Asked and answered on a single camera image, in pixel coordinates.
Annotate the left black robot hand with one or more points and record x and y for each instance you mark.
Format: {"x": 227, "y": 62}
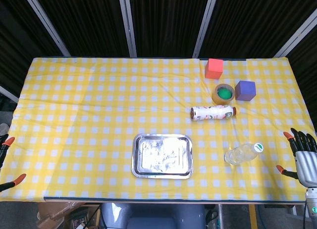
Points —
{"x": 7, "y": 142}

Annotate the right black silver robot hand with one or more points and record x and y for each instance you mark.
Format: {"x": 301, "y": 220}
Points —
{"x": 305, "y": 164}

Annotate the transparent water bottle white cap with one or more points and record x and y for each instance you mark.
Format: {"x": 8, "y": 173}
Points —
{"x": 241, "y": 154}

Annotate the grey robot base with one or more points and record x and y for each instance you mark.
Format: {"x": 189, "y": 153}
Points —
{"x": 153, "y": 216}

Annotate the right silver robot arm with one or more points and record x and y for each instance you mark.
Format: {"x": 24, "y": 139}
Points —
{"x": 312, "y": 206}

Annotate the white drink bottle orange cap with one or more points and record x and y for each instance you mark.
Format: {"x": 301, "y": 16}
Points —
{"x": 213, "y": 113}

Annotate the rectangular metal tray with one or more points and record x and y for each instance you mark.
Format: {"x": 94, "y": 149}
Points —
{"x": 162, "y": 155}

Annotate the yellow table leg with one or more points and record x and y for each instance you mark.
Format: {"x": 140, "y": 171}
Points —
{"x": 252, "y": 216}

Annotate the yellow white checked tablecloth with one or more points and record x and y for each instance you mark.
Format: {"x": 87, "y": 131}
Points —
{"x": 86, "y": 115}

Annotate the brown cardboard box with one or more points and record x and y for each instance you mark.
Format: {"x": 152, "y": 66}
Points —
{"x": 57, "y": 214}

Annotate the purple foam cube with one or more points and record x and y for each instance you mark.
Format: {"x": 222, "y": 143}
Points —
{"x": 245, "y": 90}

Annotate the green ball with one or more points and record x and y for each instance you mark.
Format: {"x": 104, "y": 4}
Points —
{"x": 224, "y": 93}

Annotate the clear brown tape roll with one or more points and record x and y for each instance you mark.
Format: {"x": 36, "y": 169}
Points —
{"x": 216, "y": 97}

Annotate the red foam cube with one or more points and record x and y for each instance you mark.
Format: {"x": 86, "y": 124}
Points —
{"x": 214, "y": 68}

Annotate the white partition post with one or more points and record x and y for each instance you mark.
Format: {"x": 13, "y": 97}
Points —
{"x": 7, "y": 93}
{"x": 205, "y": 23}
{"x": 296, "y": 37}
{"x": 45, "y": 24}
{"x": 127, "y": 23}

